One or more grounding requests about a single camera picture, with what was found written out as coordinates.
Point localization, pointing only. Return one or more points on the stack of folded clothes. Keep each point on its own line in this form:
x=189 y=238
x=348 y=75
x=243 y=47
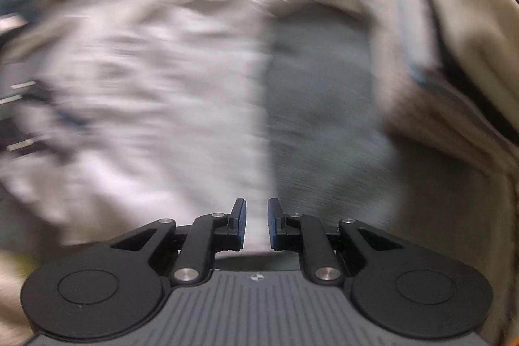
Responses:
x=466 y=5

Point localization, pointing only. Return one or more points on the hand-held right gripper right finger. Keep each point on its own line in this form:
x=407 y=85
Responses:
x=272 y=224

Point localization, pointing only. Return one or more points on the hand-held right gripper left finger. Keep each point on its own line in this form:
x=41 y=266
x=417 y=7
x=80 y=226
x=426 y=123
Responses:
x=242 y=224

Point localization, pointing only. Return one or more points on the folded blue-edged white cloth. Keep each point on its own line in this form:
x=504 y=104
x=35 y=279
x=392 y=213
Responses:
x=409 y=25

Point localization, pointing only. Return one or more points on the white shirt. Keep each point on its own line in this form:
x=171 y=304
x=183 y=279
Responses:
x=154 y=94

